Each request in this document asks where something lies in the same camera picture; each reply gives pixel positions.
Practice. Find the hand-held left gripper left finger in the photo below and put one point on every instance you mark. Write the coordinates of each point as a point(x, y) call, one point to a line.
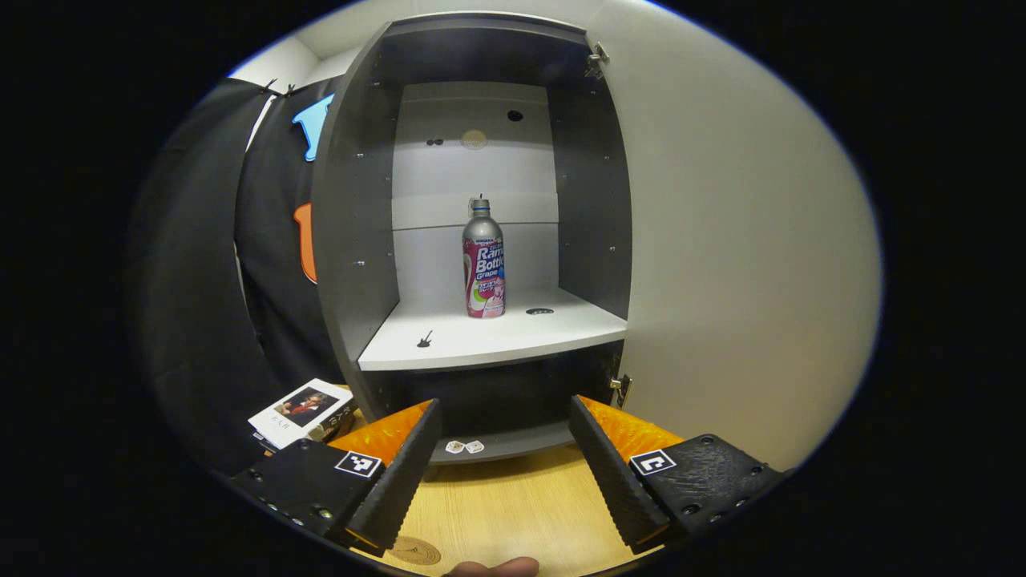
point(405, 481)

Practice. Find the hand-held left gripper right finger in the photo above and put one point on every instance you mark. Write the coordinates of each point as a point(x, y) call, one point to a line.
point(609, 481)

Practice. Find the round tan coaster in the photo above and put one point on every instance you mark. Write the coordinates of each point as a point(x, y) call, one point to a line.
point(414, 551)

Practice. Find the silver bottle with pink label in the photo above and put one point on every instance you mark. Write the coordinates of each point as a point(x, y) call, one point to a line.
point(483, 272)

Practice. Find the grey cabinet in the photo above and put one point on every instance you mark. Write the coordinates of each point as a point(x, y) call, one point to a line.
point(353, 240)

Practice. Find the metal door hinge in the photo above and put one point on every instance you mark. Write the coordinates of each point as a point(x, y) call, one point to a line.
point(621, 389)
point(597, 58)

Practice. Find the white cabinet shelf board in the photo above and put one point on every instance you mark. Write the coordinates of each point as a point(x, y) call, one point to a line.
point(481, 336)

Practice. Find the black book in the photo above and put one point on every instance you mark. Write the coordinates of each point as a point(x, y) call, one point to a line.
point(341, 418)

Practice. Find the white book with portrait cover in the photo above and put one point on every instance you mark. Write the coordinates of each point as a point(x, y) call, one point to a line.
point(300, 409)

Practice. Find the black backdrop cloth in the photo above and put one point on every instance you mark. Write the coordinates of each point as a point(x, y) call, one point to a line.
point(200, 280)

